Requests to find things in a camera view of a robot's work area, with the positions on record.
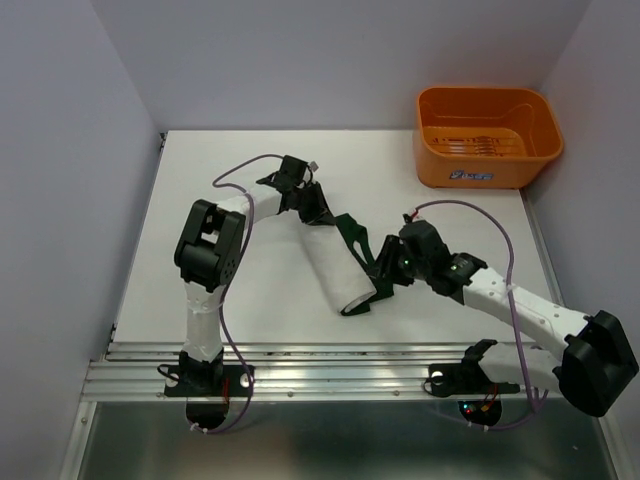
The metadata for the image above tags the white and green t-shirt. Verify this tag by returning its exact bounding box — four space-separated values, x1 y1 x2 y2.
298 213 394 317

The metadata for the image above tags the aluminium mounting rail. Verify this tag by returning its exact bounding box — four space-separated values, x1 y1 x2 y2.
81 343 468 402

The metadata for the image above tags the orange plastic basket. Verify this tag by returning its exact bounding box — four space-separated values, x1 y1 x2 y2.
413 86 564 189

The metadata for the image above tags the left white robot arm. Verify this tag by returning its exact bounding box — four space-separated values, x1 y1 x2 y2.
174 173 335 394

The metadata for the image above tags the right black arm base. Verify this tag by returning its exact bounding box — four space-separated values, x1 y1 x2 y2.
422 339 520 398

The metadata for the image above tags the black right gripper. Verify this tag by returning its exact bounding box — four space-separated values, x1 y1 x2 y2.
365 234 430 286

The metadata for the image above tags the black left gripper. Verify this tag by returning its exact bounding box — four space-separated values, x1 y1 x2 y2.
293 181 337 227

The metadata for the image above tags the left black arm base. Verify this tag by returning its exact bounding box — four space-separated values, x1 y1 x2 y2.
157 350 255 399

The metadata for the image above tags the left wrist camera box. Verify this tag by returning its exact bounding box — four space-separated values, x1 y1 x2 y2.
276 155 318 188

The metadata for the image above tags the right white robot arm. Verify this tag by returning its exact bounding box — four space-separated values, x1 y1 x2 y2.
371 235 639 417

